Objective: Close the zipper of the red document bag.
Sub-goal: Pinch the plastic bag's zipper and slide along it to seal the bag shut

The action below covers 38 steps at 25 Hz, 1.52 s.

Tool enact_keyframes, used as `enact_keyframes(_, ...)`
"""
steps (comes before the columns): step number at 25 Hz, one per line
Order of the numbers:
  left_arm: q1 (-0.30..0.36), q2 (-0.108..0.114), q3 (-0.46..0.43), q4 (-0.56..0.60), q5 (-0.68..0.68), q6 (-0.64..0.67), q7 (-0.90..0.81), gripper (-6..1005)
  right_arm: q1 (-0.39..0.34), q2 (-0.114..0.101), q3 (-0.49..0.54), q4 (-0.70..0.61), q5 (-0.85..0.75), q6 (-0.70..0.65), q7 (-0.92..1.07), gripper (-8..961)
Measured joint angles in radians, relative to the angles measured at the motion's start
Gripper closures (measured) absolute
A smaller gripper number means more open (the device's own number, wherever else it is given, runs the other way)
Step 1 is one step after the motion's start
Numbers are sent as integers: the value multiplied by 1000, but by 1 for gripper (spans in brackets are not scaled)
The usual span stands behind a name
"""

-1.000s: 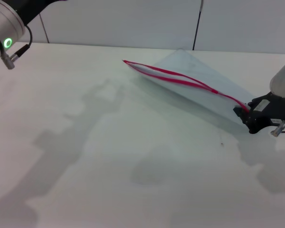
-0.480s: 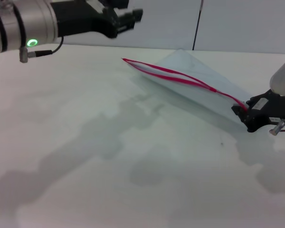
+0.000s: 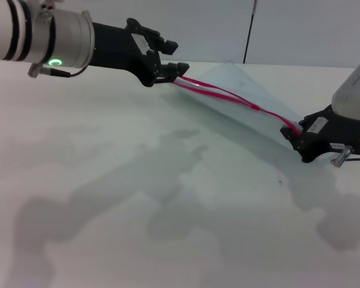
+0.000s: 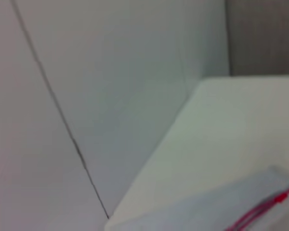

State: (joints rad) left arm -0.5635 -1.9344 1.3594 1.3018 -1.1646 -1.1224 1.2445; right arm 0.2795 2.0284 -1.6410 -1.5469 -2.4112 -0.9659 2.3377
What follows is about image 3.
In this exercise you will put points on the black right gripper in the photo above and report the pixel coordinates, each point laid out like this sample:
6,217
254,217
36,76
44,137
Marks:
327,135

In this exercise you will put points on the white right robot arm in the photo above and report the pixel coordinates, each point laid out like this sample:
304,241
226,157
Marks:
357,90

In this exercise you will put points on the clear red-zip document bag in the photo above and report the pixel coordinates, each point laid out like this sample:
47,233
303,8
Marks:
228,90

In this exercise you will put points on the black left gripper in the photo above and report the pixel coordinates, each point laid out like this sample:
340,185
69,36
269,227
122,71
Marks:
120,48

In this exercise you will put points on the black vertical pole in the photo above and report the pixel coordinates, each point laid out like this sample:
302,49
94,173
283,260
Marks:
248,36

